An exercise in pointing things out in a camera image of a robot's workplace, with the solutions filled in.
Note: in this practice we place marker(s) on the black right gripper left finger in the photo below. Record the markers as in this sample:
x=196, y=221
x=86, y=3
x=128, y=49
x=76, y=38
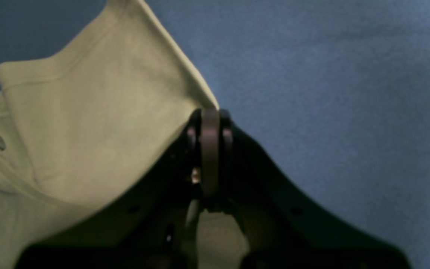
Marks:
x=142, y=229

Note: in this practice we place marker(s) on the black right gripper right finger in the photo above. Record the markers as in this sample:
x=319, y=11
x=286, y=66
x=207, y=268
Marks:
x=284, y=228

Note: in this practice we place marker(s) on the sage green T-shirt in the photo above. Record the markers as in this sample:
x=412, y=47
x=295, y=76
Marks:
x=79, y=128

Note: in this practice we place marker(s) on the blue table cloth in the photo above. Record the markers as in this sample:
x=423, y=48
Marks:
x=337, y=91

